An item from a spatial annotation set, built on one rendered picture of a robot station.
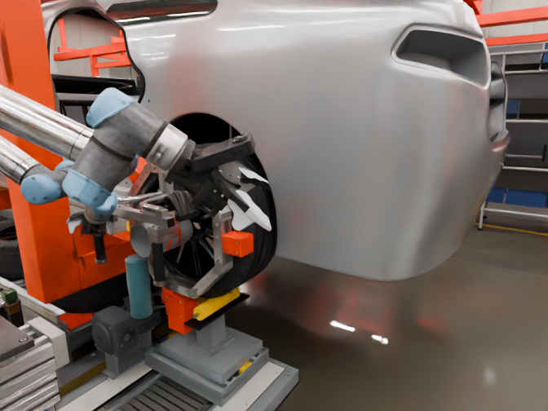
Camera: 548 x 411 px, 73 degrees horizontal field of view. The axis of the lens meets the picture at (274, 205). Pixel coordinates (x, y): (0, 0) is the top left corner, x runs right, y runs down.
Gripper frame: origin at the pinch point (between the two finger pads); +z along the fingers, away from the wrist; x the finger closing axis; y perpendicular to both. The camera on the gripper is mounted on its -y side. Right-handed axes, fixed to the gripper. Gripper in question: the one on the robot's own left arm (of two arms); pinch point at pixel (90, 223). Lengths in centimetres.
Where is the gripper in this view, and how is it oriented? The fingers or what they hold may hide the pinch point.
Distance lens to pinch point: 149.6
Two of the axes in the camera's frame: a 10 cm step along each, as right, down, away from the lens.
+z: -5.2, 2.9, 8.0
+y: 0.8, 9.5, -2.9
